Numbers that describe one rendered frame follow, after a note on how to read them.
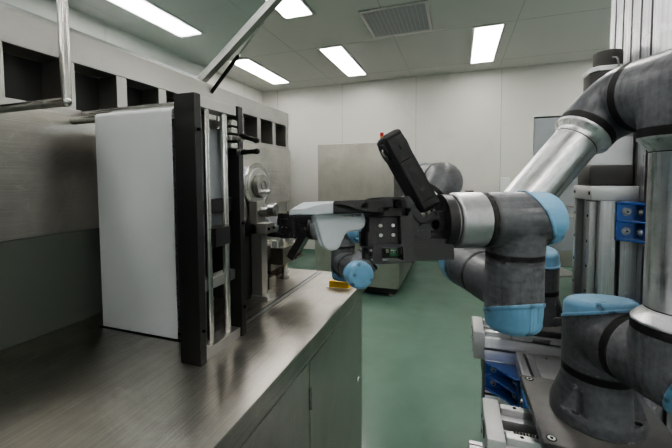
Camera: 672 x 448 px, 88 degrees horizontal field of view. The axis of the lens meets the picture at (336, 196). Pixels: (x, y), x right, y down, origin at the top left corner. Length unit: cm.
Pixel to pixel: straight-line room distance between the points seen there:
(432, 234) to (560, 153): 32
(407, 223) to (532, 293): 19
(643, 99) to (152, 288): 101
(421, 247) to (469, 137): 508
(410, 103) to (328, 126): 137
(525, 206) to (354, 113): 536
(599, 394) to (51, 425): 90
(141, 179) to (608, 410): 104
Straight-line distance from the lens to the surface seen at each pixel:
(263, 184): 114
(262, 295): 115
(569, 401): 87
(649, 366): 73
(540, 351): 134
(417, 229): 47
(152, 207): 92
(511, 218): 50
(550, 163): 70
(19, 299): 110
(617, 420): 86
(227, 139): 83
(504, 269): 52
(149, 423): 70
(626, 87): 72
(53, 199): 110
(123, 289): 103
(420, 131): 555
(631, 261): 104
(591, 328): 80
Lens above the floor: 127
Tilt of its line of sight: 3 degrees down
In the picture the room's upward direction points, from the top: straight up
